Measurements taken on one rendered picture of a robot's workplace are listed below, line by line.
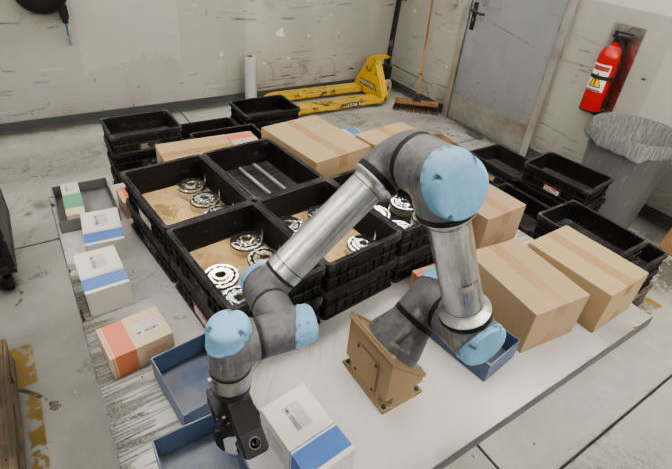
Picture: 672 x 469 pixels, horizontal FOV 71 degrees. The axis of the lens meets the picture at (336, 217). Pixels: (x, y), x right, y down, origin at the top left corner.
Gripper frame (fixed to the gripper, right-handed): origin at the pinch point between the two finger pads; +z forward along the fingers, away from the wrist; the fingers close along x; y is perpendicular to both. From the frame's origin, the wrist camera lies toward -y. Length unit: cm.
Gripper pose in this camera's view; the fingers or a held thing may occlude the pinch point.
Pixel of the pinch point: (239, 451)
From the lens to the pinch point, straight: 108.0
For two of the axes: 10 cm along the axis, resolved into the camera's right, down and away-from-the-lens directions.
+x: -8.5, 2.3, -4.7
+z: -0.8, 8.3, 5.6
